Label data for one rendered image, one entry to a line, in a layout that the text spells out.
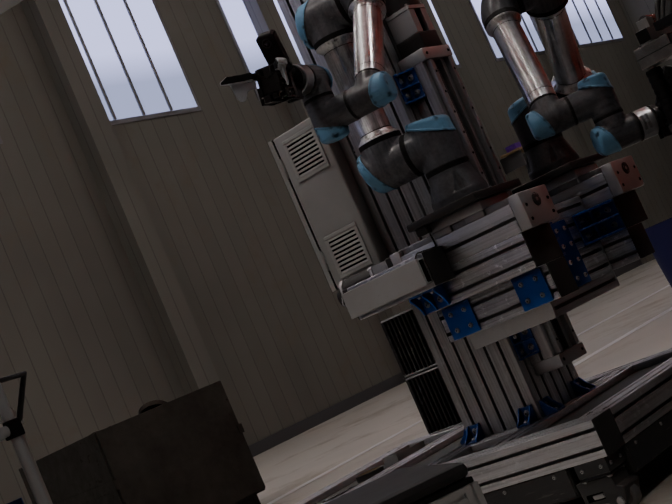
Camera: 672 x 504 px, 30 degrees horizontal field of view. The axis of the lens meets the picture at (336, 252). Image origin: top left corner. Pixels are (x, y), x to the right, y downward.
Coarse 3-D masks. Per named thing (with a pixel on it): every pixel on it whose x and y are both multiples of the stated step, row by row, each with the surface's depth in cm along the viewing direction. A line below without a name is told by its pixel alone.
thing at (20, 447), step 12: (0, 384) 302; (0, 396) 301; (0, 408) 300; (12, 420) 300; (0, 432) 297; (12, 432) 299; (24, 432) 301; (24, 444) 300; (24, 456) 299; (24, 468) 299; (36, 480) 299; (36, 492) 299
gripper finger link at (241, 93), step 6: (228, 78) 277; (234, 78) 278; (240, 78) 279; (246, 78) 279; (252, 78) 280; (222, 84) 276; (228, 84) 278; (234, 84) 279; (240, 84) 280; (246, 84) 281; (252, 84) 281; (234, 90) 279; (240, 90) 280; (246, 90) 280; (240, 96) 280; (246, 96) 280
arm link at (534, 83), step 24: (504, 0) 318; (504, 24) 316; (504, 48) 315; (528, 48) 313; (528, 72) 309; (528, 96) 308; (552, 96) 305; (528, 120) 304; (552, 120) 302; (576, 120) 303
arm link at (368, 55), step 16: (352, 0) 312; (368, 0) 310; (384, 0) 314; (352, 16) 312; (368, 16) 307; (384, 16) 315; (368, 32) 303; (368, 48) 299; (368, 64) 295; (384, 64) 298; (368, 80) 290; (384, 80) 288; (352, 96) 291; (368, 96) 290; (384, 96) 289; (352, 112) 292; (368, 112) 293
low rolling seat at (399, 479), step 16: (448, 464) 218; (384, 480) 236; (400, 480) 225; (416, 480) 215; (432, 480) 213; (448, 480) 213; (464, 480) 214; (352, 496) 233; (368, 496) 222; (384, 496) 212; (400, 496) 211; (416, 496) 211; (432, 496) 212; (448, 496) 212; (464, 496) 214; (480, 496) 214
